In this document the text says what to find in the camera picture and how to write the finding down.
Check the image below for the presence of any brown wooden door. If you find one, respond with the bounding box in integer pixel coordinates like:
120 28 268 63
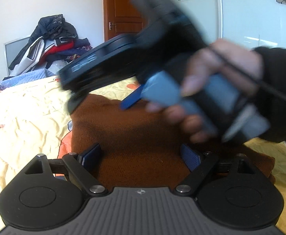
103 0 147 41

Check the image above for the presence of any black sleeved right forearm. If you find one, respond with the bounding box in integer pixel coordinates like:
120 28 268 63
255 47 286 143

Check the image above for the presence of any brown knit sweater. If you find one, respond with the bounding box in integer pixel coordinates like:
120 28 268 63
69 93 276 192

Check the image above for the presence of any pile of clothes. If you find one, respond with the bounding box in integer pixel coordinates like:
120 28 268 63
8 14 92 76

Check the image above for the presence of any blue quilted blanket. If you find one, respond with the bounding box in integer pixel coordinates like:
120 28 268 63
0 69 55 90

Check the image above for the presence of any right human hand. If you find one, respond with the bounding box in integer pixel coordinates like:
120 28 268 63
145 38 265 144

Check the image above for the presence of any glass sliding wardrobe door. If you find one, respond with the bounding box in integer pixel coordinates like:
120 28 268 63
172 0 286 49

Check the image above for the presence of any grey framed panel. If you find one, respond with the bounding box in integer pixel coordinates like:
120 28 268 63
4 36 30 75

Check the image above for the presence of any yellow patterned bed quilt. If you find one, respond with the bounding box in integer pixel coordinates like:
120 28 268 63
0 76 286 233

